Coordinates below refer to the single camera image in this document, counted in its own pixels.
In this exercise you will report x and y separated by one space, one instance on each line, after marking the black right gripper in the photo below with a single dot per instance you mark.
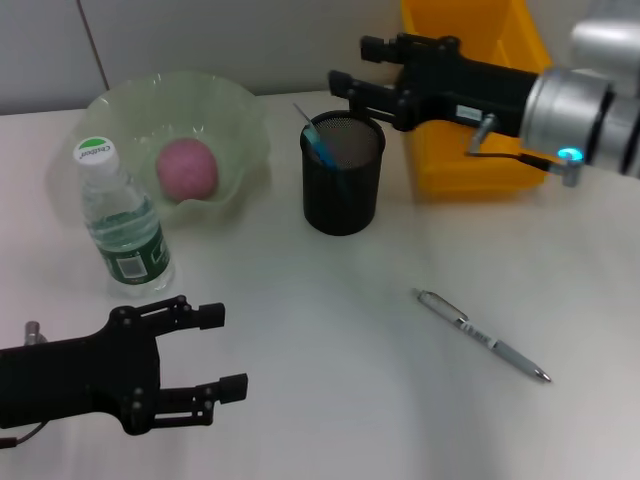
465 85

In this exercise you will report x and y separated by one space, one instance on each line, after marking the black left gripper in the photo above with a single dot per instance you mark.
75 380

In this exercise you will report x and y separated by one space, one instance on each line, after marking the transparent plastic ruler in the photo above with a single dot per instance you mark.
302 114

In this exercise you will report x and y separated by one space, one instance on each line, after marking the blue plastic scissors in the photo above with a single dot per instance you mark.
322 147

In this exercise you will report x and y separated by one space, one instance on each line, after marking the clear bottle with green label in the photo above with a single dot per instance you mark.
125 220

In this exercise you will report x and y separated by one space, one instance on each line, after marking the pink peach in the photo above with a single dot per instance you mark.
186 170

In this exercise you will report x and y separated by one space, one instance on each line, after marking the silver pen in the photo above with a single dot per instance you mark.
480 335

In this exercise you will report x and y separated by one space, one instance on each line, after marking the black mesh pen holder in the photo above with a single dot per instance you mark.
350 210

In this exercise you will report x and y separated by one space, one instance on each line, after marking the pale green glass fruit plate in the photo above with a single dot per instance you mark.
200 105

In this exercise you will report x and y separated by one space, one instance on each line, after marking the yellow plastic bin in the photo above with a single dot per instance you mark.
450 160

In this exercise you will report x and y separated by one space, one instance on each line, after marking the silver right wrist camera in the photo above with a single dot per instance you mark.
610 40

